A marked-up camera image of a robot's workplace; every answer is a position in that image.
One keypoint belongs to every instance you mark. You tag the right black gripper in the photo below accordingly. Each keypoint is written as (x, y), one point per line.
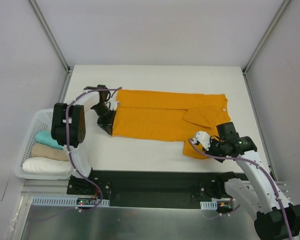
(215, 150)

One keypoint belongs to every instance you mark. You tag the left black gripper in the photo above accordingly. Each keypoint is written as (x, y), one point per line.
(105, 119)

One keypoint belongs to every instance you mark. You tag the orange t shirt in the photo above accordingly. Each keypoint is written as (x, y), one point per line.
(169, 116)

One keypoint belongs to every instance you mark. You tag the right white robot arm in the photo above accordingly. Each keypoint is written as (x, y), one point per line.
(274, 216)

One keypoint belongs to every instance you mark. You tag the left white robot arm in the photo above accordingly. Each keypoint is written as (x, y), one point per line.
(69, 124)

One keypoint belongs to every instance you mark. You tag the teal rolled t shirt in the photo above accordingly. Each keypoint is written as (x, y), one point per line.
(45, 138)

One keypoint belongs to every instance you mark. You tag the white plastic basket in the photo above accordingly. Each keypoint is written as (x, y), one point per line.
(41, 121)

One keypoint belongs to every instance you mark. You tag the beige rolled t shirt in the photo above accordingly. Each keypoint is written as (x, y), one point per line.
(44, 151)

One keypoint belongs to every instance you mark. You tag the white rolled t shirt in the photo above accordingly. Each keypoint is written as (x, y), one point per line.
(46, 166)

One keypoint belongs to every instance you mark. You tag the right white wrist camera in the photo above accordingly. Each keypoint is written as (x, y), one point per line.
(202, 138)

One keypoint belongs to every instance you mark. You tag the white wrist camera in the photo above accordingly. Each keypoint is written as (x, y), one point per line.
(202, 138)
(112, 105)

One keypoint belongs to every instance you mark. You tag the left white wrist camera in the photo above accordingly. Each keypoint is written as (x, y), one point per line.
(112, 105)

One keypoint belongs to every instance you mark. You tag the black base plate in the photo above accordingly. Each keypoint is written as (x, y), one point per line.
(150, 189)

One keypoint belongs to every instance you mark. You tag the right white cable duct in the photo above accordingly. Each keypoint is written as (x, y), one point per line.
(209, 205)

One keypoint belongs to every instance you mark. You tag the white cable duct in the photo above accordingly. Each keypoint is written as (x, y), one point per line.
(57, 201)
(209, 205)

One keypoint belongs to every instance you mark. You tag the left aluminium frame post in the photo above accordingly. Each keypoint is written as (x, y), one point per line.
(49, 34)

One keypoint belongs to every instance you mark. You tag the aluminium frame post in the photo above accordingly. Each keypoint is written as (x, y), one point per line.
(283, 7)
(49, 34)

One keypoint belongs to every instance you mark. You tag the left white cable duct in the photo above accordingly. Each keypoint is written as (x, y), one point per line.
(57, 201)

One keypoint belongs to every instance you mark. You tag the right aluminium frame post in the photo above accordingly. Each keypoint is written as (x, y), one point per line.
(283, 7)

